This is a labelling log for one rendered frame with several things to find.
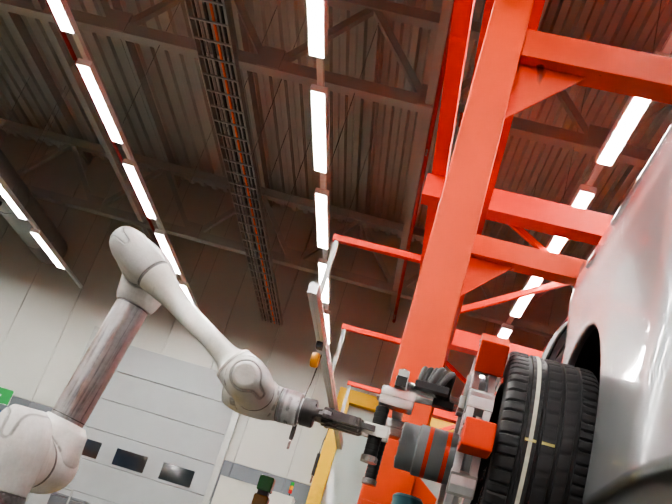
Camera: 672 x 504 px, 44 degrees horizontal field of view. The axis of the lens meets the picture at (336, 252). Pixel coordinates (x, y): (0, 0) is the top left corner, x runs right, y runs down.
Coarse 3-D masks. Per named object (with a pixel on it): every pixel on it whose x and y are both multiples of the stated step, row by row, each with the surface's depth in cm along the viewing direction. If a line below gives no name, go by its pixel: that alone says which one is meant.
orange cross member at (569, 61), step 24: (528, 48) 339; (552, 48) 339; (576, 48) 338; (600, 48) 338; (624, 48) 338; (528, 72) 341; (552, 72) 340; (576, 72) 338; (600, 72) 334; (624, 72) 333; (648, 72) 332; (528, 96) 336; (648, 96) 339
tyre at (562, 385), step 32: (512, 352) 225; (512, 384) 206; (544, 384) 209; (576, 384) 209; (512, 416) 199; (544, 416) 200; (576, 416) 200; (512, 448) 195; (544, 448) 195; (576, 448) 196; (512, 480) 194; (544, 480) 193; (576, 480) 192
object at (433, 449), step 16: (416, 432) 225; (432, 432) 225; (448, 432) 227; (400, 448) 223; (416, 448) 222; (432, 448) 222; (448, 448) 222; (400, 464) 225; (416, 464) 222; (432, 464) 221; (448, 464) 221; (464, 464) 221; (432, 480) 225
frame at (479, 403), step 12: (480, 372) 219; (492, 384) 214; (468, 396) 208; (480, 396) 207; (492, 396) 208; (468, 408) 206; (480, 408) 206; (492, 408) 206; (456, 432) 250; (456, 456) 201; (456, 468) 200; (456, 480) 199; (468, 480) 199; (444, 492) 246; (456, 492) 199; (468, 492) 198
